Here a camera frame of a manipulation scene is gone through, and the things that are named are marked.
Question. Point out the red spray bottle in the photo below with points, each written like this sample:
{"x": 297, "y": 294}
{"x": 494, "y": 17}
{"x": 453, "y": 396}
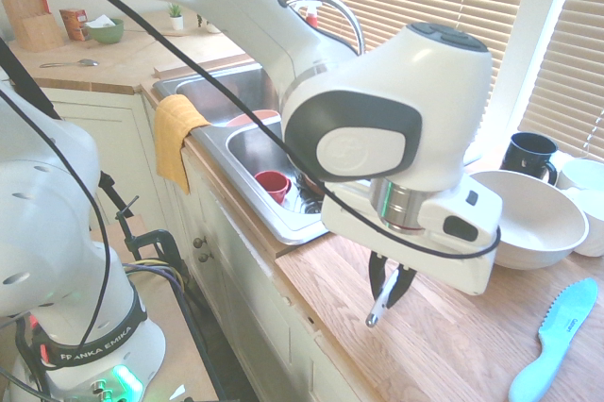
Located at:
{"x": 311, "y": 20}

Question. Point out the brown wooden bowl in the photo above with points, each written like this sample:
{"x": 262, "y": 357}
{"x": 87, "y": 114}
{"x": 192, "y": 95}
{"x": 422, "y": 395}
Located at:
{"x": 311, "y": 185}

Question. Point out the orange cardboard box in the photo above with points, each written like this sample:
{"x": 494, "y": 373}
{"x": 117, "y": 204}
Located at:
{"x": 72, "y": 24}

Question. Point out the yellow dish cloth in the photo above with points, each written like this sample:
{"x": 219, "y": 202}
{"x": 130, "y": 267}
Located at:
{"x": 172, "y": 138}

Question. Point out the beige window blind over counter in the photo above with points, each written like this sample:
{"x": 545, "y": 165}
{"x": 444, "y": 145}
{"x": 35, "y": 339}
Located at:
{"x": 571, "y": 67}

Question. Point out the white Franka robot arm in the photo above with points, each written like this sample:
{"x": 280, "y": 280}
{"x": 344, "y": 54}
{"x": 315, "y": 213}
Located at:
{"x": 340, "y": 105}

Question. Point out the chrome gooseneck faucet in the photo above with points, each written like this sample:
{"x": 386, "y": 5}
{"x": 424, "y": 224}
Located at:
{"x": 351, "y": 20}

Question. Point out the white ceramic cup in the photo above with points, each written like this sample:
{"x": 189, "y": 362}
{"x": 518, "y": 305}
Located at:
{"x": 590, "y": 204}

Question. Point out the turquoise serrated plastic knife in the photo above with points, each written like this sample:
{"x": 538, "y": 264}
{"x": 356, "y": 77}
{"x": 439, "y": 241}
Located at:
{"x": 561, "y": 322}

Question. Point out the dark leafy potted plant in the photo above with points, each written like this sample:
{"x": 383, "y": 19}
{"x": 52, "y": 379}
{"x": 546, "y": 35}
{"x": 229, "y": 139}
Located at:
{"x": 210, "y": 27}

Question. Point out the pink bowl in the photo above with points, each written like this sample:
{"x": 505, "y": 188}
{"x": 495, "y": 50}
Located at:
{"x": 250, "y": 118}

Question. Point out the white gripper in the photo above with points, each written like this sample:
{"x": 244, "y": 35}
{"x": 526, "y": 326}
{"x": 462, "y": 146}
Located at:
{"x": 424, "y": 262}

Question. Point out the black metal clamp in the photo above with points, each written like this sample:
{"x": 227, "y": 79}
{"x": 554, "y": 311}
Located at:
{"x": 160, "y": 244}

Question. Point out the round cabinet knob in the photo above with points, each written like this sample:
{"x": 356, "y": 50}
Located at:
{"x": 201, "y": 242}
{"x": 206, "y": 257}

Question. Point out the stainless steel double sink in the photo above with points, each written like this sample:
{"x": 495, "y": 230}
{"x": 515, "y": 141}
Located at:
{"x": 245, "y": 147}

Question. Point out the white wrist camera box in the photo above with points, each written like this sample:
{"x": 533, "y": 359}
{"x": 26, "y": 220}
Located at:
{"x": 467, "y": 218}

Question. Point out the wooden knife block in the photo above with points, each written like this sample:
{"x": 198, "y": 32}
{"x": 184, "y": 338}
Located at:
{"x": 33, "y": 24}

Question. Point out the small potted plant white pot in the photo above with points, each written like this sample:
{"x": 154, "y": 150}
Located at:
{"x": 176, "y": 20}

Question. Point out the small metal spoon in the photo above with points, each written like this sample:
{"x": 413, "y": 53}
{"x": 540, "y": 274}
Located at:
{"x": 87, "y": 62}

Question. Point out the large white bowl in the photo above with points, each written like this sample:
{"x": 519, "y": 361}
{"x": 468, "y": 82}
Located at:
{"x": 538, "y": 227}

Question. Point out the black mug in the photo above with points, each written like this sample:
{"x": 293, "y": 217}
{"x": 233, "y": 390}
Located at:
{"x": 526, "y": 156}

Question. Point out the green bowl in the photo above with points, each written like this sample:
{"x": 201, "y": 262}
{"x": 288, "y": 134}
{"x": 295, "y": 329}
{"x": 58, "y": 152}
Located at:
{"x": 106, "y": 33}

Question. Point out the silver table knife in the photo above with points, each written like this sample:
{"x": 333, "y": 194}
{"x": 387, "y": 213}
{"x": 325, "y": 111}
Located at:
{"x": 380, "y": 305}

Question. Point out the red cup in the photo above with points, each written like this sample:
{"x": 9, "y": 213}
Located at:
{"x": 273, "y": 185}

